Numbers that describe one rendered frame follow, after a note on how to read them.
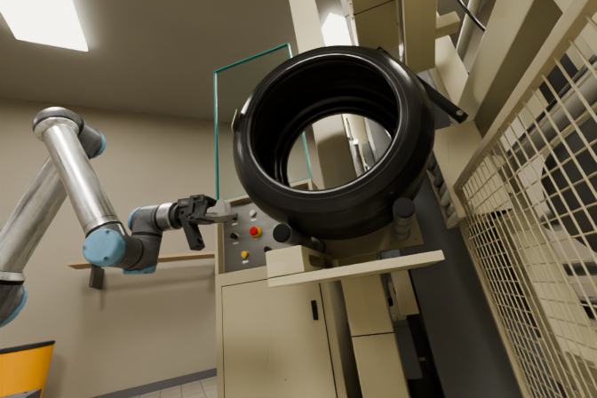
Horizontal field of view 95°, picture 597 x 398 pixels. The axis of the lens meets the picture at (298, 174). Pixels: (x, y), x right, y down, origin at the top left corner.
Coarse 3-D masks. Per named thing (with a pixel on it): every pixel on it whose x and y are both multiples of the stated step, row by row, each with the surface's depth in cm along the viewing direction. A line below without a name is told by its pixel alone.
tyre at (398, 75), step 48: (336, 48) 77; (288, 96) 97; (336, 96) 101; (384, 96) 92; (240, 144) 76; (288, 144) 103; (432, 144) 64; (288, 192) 66; (336, 192) 62; (384, 192) 61
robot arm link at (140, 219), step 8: (136, 208) 91; (144, 208) 89; (152, 208) 88; (136, 216) 88; (144, 216) 87; (152, 216) 86; (128, 224) 89; (136, 224) 87; (144, 224) 86; (152, 224) 86; (152, 232) 86; (160, 232) 89
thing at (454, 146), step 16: (448, 128) 90; (464, 128) 89; (448, 144) 89; (464, 144) 87; (432, 160) 98; (448, 160) 87; (464, 160) 85; (432, 176) 105; (448, 176) 85; (480, 176) 82; (496, 176) 81; (448, 192) 86; (496, 192) 80; (448, 208) 96; (464, 208) 81; (480, 208) 80; (448, 224) 97
